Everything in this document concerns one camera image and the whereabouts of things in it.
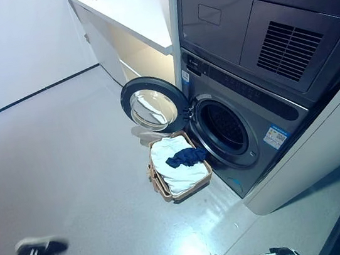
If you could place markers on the white cloth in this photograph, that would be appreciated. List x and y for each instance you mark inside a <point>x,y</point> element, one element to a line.
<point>180,176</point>

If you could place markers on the white appliance enclosure cabinet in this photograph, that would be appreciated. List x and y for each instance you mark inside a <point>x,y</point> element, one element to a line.
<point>320,157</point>

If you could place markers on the white counter cabinet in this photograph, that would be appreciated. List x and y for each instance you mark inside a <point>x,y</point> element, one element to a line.
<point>132,15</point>

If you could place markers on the dark blue garment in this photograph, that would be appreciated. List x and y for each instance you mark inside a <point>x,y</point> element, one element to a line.
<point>187,157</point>

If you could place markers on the wicker laundry basket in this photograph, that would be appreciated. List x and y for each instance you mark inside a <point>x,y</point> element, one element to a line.
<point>166,194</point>

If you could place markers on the grey stacked dryer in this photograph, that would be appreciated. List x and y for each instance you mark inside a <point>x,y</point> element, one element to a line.
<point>225,21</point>

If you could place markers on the blue white energy sticker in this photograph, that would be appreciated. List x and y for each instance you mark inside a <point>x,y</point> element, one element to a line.
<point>276,137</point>

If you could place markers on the small blue label sticker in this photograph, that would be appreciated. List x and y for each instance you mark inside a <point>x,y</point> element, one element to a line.
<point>186,77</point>

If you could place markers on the grey front-load washing machine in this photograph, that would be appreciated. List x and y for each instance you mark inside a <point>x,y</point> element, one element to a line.
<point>259,111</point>

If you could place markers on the round washing machine door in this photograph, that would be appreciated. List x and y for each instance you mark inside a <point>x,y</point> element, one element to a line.
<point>149,105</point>

